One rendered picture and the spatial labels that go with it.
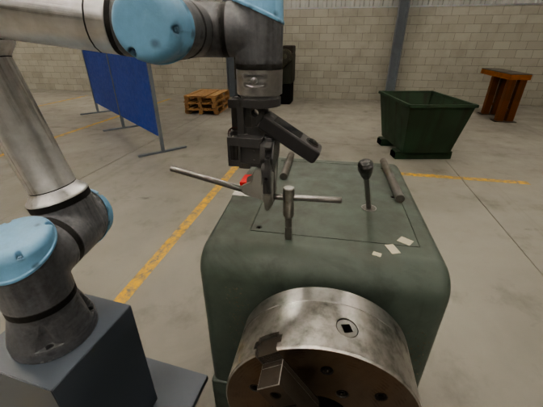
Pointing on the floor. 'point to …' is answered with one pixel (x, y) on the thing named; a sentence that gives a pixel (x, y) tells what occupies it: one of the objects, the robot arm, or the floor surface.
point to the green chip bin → (422, 123)
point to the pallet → (206, 101)
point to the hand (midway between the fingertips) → (271, 203)
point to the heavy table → (509, 77)
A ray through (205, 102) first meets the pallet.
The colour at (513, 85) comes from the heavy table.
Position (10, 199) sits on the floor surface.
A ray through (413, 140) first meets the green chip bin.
